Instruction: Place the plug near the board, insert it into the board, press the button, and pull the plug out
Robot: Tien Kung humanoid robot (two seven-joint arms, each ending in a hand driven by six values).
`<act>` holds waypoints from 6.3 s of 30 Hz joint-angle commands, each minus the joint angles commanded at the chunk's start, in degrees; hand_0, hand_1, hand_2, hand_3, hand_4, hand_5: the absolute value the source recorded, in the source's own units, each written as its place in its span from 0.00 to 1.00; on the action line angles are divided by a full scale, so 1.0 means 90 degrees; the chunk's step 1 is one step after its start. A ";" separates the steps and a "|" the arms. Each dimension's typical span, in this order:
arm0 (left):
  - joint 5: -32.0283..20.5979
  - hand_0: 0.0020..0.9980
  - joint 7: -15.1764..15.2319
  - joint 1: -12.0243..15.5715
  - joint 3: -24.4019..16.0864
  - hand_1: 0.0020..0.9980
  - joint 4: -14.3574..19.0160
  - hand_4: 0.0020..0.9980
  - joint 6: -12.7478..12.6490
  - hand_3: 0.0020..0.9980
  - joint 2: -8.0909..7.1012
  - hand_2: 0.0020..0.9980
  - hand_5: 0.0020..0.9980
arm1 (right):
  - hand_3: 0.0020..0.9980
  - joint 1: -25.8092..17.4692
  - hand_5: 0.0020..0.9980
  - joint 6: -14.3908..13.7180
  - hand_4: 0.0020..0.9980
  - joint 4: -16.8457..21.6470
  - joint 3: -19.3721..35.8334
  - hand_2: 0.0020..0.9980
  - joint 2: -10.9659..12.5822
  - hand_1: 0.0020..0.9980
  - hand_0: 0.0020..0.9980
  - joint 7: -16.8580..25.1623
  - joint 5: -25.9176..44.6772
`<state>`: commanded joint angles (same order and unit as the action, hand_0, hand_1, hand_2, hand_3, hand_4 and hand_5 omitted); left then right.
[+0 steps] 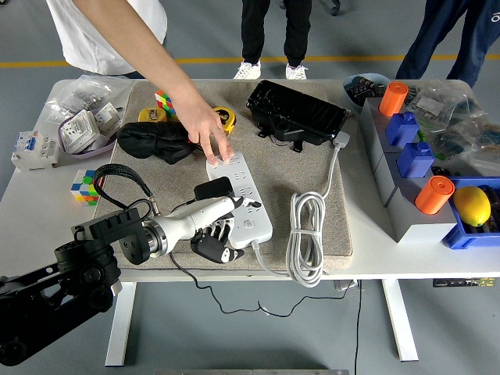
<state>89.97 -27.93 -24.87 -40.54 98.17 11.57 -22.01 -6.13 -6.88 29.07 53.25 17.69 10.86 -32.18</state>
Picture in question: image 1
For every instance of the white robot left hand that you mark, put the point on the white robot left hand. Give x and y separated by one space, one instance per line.
195 216

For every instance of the person's left hand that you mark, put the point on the person's left hand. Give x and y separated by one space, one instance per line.
203 123

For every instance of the white power strip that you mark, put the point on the white power strip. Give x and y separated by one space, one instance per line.
254 230

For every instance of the person's left forearm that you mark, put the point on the person's left forearm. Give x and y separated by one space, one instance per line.
152 51

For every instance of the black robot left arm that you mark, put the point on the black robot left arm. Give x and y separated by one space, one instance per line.
113 230

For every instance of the large colourful puzzle cube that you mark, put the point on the large colourful puzzle cube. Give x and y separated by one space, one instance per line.
163 101

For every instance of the round yellow tape measure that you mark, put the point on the round yellow tape measure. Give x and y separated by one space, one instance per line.
150 114

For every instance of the black fabric pouch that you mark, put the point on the black fabric pouch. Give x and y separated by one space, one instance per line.
148 140

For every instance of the grey-brown mat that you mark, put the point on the grey-brown mat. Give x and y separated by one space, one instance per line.
273 176

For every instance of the black wrapped electronic device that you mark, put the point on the black wrapped electronic device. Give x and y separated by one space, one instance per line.
297 111

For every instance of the person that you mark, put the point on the person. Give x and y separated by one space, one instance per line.
254 31
449 35
82 39

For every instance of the purple tray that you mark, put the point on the purple tray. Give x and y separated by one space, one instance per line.
97 150

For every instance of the small colourful puzzle cube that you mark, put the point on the small colourful puzzle cube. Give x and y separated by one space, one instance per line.
82 187

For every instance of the clear bag of screws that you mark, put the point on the clear bag of screws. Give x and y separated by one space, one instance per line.
90 91

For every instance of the white table leg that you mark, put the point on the white table leg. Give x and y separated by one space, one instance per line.
121 324
400 320

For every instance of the light blue bowl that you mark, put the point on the light blue bowl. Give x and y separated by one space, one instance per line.
351 99

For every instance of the grey box under table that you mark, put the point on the grey box under table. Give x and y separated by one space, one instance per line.
345 286

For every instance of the black component packets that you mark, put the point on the black component packets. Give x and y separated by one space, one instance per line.
365 88

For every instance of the grey holder box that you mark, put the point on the grey holder box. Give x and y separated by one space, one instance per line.
384 176
371 129
414 228

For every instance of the white circuit breaker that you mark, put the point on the white circuit breaker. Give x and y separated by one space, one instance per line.
33 150

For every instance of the black chair caster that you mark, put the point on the black chair caster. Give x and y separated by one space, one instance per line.
334 8

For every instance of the orange cylinder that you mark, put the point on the orange cylinder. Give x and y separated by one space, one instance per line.
434 195
393 99

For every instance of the blue plastic block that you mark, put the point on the blue plastic block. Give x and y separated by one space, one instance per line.
416 160
402 129

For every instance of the small green piece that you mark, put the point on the small green piece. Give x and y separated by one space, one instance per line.
421 135
439 156

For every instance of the clear bag of components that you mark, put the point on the clear bag of components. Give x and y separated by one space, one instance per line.
441 101
468 140

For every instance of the small black part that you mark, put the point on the small black part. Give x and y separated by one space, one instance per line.
438 170

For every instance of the blue storage bin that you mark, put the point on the blue storage bin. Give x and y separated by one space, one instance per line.
461 236

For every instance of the black table control panel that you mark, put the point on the black table control panel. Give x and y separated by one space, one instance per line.
463 282

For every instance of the yellow lemon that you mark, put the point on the yellow lemon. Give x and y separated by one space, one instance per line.
471 206

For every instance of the white wall socket module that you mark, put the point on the white wall socket module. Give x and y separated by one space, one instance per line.
107 117
78 131

